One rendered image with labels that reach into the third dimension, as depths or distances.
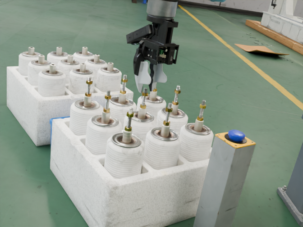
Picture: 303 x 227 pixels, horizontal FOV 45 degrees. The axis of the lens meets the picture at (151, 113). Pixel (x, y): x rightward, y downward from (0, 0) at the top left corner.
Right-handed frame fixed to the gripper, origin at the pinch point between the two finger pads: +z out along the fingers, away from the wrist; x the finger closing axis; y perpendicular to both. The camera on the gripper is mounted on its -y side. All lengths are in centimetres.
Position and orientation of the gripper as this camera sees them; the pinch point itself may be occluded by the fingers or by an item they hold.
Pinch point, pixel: (144, 86)
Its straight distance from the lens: 103.5
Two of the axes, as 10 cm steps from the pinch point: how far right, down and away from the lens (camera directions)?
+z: -1.5, 9.1, 3.8
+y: 6.2, 3.8, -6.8
